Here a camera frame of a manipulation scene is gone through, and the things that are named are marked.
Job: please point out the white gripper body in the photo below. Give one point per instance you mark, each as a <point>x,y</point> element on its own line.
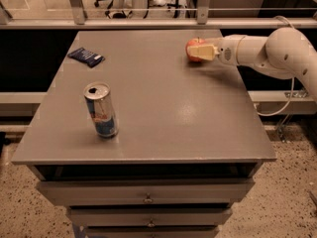
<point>226,51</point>

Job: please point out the metal railing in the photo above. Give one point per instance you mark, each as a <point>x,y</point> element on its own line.
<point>176,14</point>

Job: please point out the redbull can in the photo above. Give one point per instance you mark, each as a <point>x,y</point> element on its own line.
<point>98,100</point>

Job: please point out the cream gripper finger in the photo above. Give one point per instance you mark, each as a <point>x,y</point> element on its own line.
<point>207,52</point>

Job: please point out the dark blue snack packet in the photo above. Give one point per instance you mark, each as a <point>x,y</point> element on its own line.
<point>85,56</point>

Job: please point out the person in background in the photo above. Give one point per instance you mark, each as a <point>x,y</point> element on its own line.
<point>124,9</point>

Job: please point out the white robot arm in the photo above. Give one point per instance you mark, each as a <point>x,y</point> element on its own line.
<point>284,54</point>

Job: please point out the red apple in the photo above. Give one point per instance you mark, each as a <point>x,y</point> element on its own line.
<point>191,47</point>

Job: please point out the grey drawer cabinet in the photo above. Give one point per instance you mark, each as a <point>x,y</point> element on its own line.
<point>188,145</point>

